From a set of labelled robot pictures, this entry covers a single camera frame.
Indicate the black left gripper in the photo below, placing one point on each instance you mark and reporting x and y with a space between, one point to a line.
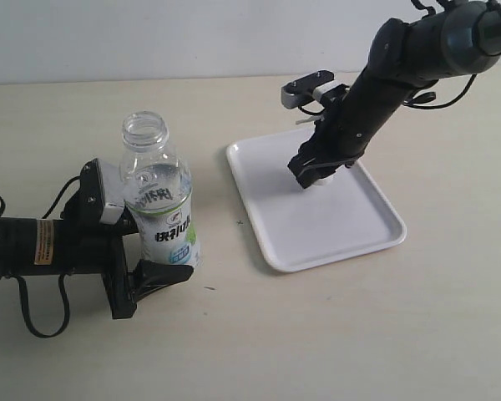
99 249

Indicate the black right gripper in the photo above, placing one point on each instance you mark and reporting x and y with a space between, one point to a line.
316 159

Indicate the clear plastic drink bottle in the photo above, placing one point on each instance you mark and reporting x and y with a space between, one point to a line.
157 190

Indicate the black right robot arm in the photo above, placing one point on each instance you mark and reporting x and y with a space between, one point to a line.
404 62

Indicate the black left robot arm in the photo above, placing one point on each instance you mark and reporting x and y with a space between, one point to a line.
33 247

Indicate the white rectangular plastic tray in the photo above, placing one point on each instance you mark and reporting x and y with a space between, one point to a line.
298 229

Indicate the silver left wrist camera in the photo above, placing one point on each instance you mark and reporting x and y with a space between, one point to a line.
100 193

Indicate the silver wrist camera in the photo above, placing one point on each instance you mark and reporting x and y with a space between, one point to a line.
100 193
320 86

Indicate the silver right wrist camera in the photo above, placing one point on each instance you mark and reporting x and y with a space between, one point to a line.
320 86

